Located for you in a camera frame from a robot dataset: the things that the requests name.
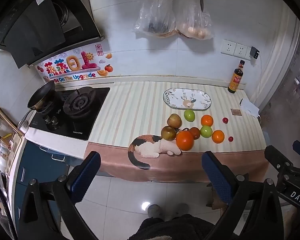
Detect cluttered side shelf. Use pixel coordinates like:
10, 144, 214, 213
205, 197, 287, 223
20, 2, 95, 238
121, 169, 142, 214
0, 95, 24, 210

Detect oval patterned plate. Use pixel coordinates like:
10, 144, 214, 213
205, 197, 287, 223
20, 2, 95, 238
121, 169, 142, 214
163, 88, 212, 111

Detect person's dark trousers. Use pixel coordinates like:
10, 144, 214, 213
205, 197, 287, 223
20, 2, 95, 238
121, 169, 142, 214
134, 214, 215, 240

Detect black frying pan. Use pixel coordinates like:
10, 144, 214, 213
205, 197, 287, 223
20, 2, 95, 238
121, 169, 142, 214
17, 80, 56, 134

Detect small orange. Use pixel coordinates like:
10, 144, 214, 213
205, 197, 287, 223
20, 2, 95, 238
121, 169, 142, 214
212, 130, 225, 144
201, 114, 214, 127

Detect black cable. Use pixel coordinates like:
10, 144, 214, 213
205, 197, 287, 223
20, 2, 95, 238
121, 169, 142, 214
0, 171, 18, 240

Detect person's grey shoe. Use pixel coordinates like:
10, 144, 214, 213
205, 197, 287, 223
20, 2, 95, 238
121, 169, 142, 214
147, 204, 165, 219
172, 203, 190, 217

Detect cardboard box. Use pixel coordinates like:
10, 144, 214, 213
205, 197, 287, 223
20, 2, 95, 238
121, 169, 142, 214
206, 182, 231, 210

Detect green apple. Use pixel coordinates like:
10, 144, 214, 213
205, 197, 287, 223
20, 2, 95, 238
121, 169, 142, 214
200, 125, 213, 138
184, 109, 196, 122

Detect blue kitchen cabinet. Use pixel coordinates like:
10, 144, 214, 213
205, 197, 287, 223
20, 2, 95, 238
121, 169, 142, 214
14, 139, 74, 205

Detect black range hood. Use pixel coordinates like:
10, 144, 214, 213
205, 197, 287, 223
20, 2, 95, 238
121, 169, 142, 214
0, 0, 105, 69

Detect clear plastic bag dark contents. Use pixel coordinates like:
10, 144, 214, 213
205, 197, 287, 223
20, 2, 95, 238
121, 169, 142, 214
132, 0, 177, 38

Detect reddish brown fruit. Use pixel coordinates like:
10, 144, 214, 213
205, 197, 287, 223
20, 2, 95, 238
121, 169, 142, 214
189, 127, 201, 140

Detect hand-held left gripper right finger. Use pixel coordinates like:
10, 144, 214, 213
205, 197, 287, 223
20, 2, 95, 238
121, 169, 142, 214
201, 151, 284, 240

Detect yellow brown pear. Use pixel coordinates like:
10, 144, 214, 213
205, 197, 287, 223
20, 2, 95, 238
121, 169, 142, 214
167, 113, 182, 128

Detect large orange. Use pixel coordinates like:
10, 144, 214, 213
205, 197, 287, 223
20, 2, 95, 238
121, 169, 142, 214
176, 131, 194, 151

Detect black charger plug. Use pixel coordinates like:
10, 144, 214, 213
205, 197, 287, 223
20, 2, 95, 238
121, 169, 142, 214
249, 46, 261, 61

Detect dark sauce bottle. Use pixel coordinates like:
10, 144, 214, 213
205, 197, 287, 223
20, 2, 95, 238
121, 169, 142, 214
227, 59, 245, 94

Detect colourful wall sticker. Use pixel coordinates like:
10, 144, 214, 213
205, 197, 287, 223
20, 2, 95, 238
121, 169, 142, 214
37, 44, 114, 83

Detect white wall socket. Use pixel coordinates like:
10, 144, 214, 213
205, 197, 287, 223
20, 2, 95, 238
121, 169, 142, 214
220, 39, 237, 56
234, 43, 249, 58

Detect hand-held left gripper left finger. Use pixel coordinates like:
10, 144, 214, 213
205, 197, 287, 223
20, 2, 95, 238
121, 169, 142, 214
19, 151, 102, 240

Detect clear plastic bag pale contents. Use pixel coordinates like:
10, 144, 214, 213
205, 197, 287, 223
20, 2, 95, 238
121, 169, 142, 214
175, 0, 213, 40

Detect black gas stove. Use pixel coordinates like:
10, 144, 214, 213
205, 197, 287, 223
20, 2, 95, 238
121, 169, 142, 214
29, 86, 111, 141

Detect white charger cable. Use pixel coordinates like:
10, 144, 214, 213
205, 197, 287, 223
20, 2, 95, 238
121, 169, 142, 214
255, 57, 265, 124

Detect white paper sheet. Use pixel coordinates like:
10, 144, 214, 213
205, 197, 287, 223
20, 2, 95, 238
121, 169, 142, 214
240, 99, 260, 117

